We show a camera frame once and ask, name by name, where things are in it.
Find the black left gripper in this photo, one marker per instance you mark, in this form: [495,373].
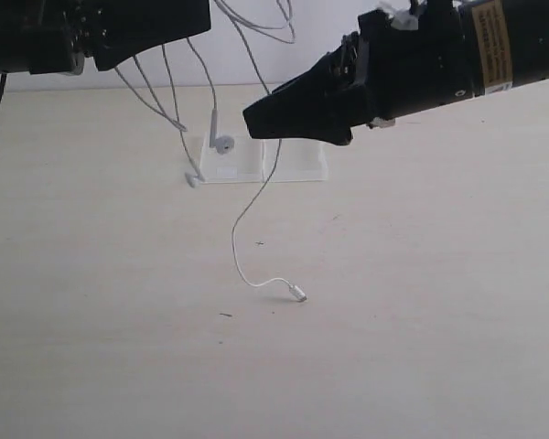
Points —
[56,34]

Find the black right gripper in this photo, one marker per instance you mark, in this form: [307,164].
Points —
[382,71]

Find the white wired earphones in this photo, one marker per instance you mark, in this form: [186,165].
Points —
[222,143]

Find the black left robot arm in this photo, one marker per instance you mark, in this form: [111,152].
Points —
[12,57]

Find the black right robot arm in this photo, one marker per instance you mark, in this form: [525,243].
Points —
[507,43]

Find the clear plastic storage case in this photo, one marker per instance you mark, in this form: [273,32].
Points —
[254,161]

